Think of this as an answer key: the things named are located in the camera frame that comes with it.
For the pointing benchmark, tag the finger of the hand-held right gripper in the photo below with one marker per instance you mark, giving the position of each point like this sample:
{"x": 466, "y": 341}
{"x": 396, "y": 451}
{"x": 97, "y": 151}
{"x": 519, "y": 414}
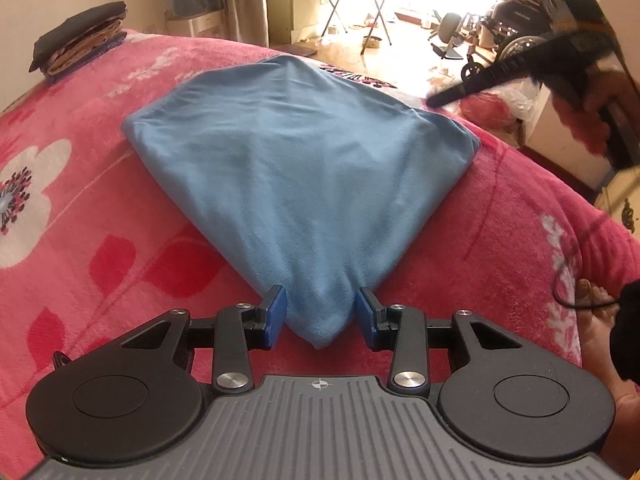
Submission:
{"x": 515, "y": 65}

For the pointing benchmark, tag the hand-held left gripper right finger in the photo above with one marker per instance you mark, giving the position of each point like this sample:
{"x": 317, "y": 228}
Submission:
{"x": 365, "y": 318}

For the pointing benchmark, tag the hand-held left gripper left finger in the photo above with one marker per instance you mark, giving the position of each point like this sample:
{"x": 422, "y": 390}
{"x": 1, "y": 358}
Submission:
{"x": 276, "y": 318}

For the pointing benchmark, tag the light blue t-shirt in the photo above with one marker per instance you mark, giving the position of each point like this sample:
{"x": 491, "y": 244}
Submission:
{"x": 300, "y": 175}

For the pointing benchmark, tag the person's right hand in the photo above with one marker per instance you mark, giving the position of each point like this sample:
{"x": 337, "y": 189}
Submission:
{"x": 615, "y": 90}

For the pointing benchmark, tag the wheelchair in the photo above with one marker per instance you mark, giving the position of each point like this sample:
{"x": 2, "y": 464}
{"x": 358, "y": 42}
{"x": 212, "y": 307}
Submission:
{"x": 505, "y": 25}

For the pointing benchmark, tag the red plastic bag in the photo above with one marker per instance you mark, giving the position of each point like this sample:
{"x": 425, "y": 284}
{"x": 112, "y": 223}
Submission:
{"x": 487, "y": 105}

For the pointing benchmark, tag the pink floral blanket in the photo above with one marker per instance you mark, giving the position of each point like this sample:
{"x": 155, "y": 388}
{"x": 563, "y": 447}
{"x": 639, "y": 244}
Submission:
{"x": 125, "y": 210}

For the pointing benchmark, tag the brown floor mat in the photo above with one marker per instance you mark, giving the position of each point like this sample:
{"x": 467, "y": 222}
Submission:
{"x": 296, "y": 49}

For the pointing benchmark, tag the person's bare foot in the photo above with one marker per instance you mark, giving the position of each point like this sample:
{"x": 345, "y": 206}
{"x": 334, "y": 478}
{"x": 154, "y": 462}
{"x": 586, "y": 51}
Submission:
{"x": 595, "y": 320}

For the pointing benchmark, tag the black trouser leg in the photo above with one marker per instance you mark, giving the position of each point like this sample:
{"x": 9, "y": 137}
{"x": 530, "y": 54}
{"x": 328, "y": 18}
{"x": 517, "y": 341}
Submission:
{"x": 631, "y": 330}

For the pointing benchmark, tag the beige curtain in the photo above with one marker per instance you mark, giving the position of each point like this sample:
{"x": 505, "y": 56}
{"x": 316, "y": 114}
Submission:
{"x": 242, "y": 0}

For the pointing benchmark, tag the white water dispenser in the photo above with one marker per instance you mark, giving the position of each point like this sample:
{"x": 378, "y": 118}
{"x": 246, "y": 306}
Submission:
{"x": 200, "y": 22}

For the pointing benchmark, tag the navy folded garment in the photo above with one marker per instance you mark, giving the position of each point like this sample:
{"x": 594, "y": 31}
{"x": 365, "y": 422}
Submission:
{"x": 95, "y": 62}

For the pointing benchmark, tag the tan folded garment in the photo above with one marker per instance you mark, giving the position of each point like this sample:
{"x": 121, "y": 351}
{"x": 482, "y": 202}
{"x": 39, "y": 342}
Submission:
{"x": 85, "y": 52}

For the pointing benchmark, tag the black folded garment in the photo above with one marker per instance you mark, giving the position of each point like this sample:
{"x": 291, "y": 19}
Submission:
{"x": 75, "y": 27}

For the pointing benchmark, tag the wall socket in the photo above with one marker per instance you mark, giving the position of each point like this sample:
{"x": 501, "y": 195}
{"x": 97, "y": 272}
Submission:
{"x": 148, "y": 27}

